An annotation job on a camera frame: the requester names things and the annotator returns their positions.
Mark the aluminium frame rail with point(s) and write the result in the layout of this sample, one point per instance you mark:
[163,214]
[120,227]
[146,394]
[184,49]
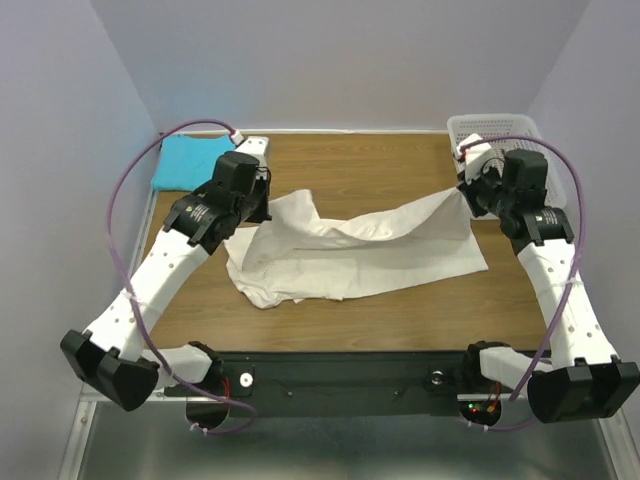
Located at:
[115,354]

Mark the folded blue t shirt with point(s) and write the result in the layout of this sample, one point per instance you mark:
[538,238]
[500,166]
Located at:
[187,162]

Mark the white t shirt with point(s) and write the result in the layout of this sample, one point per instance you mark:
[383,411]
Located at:
[299,255]

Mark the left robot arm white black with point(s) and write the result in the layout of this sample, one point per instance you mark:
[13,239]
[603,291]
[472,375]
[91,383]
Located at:
[195,227]

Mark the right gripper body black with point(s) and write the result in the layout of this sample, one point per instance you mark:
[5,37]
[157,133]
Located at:
[485,193]

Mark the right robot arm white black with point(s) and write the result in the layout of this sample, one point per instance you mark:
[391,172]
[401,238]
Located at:
[584,377]

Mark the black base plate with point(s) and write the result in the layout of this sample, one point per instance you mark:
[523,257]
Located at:
[346,384]

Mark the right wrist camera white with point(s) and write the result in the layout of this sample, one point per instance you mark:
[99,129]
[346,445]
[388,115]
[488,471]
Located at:
[474,156]

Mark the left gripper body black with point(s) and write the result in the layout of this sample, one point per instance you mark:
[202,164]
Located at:
[254,208]

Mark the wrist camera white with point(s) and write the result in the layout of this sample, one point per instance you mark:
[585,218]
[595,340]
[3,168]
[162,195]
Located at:
[474,156]
[256,146]

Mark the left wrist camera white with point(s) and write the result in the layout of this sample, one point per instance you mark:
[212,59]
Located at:
[256,146]

